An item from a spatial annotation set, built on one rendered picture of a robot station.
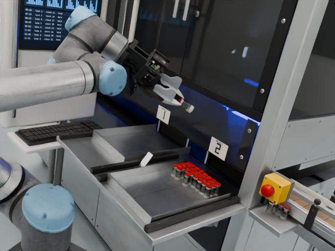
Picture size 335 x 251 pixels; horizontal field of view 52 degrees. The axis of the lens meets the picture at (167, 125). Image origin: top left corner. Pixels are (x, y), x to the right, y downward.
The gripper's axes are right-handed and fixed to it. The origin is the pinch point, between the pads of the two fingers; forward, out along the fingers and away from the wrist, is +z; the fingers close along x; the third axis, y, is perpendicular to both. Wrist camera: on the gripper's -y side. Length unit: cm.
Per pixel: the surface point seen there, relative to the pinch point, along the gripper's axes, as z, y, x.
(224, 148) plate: 29.6, -17.0, 11.1
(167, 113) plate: 12, -40, 29
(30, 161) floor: -24, -220, 50
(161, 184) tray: 18.5, -32.7, -6.5
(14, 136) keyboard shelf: -35, -82, 1
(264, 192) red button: 40.8, -4.7, -4.9
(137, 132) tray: 9, -61, 26
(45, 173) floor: -9, -206, 43
